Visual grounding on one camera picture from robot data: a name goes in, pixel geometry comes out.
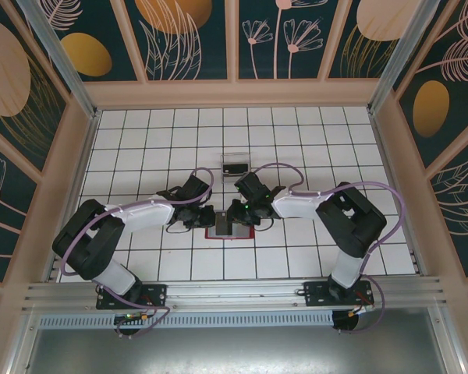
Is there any grey metal sheet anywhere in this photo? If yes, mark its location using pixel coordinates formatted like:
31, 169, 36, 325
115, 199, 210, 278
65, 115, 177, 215
23, 326, 453, 374

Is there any aluminium frame post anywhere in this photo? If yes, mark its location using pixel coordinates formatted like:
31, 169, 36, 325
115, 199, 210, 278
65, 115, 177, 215
366, 0, 449, 114
17, 0, 102, 120

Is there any aluminium mounting rail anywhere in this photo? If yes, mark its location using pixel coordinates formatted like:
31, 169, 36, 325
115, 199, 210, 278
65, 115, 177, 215
21, 275, 448, 312

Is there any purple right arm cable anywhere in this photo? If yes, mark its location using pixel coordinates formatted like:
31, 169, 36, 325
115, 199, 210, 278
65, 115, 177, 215
253, 162, 405, 334

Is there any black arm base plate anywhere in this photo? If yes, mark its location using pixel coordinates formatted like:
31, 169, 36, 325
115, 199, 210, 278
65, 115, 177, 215
96, 284, 168, 311
303, 280, 374, 307

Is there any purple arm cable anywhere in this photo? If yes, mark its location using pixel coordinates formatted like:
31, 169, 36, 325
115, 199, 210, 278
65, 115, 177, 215
253, 162, 405, 334
60, 167, 214, 340

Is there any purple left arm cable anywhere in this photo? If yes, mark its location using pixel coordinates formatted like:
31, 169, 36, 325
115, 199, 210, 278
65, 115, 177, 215
60, 167, 214, 340

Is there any red leather card holder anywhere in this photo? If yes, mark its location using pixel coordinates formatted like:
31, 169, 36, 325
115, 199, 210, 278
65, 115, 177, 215
204, 212, 255, 241

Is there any perforated grey cable duct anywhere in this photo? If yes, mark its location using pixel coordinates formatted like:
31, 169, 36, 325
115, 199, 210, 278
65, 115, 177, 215
38, 310, 335, 329

